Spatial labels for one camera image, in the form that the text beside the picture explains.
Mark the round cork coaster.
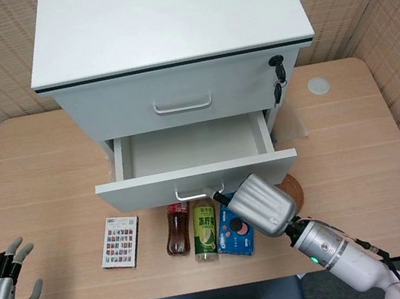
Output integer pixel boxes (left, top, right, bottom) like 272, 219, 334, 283
278, 172, 308, 217

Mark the blue Oreo cookie box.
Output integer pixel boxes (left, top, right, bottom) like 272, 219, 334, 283
210, 202, 260, 262

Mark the lemon tea bottle green label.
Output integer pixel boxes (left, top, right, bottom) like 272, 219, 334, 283
185, 198, 226, 265

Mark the silver handle of locked drawer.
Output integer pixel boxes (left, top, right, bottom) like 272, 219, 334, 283
152, 92, 215, 118

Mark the black key in lock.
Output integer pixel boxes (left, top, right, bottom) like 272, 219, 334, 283
267, 53, 289, 85

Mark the white drawer without lock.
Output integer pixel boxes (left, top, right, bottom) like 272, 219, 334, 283
85, 105, 302, 217

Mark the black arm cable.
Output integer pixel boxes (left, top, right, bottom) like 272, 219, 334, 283
354, 230, 400, 299

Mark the white drawer with lock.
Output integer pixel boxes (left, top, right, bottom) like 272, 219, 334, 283
51, 45, 310, 150

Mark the white drawer cabinet body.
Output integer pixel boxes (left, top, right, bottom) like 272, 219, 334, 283
15, 0, 334, 185

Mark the black hanging key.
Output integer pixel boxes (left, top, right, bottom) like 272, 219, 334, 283
269, 79, 286, 107

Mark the cola bottle red label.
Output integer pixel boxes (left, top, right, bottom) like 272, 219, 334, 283
159, 201, 198, 259

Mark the silver handle of lockless drawer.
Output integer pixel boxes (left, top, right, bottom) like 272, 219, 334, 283
174, 180, 227, 203

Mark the round white cable grommet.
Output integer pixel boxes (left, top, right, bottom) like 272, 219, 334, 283
306, 75, 333, 97

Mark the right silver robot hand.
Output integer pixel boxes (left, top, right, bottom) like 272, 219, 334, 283
200, 166, 303, 249

